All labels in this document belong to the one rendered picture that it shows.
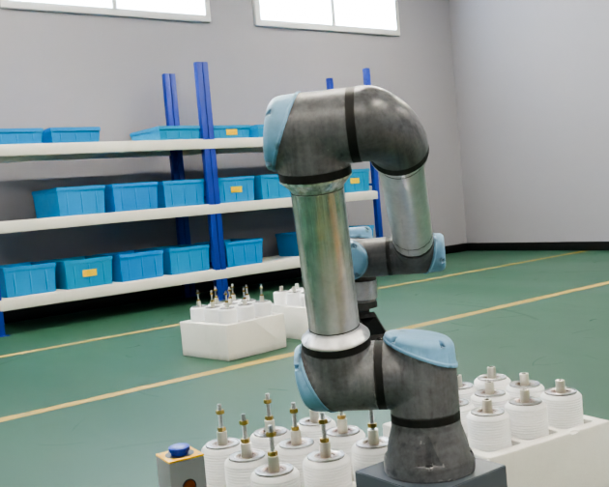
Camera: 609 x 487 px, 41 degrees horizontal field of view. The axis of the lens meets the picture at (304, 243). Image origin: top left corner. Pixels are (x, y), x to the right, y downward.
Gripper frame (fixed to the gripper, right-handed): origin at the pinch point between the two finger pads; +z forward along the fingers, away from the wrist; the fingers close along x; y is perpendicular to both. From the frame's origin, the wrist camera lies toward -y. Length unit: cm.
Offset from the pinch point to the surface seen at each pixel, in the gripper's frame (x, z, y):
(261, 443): 20.2, 10.5, 17.1
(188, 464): 39.3, 4.6, -8.4
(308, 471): 15.7, 11.3, -4.1
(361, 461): 3.9, 12.0, -1.6
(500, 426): -31.1, 11.8, 3.9
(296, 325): -59, 26, 276
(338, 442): 5.2, 10.4, 8.2
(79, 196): 45, -59, 471
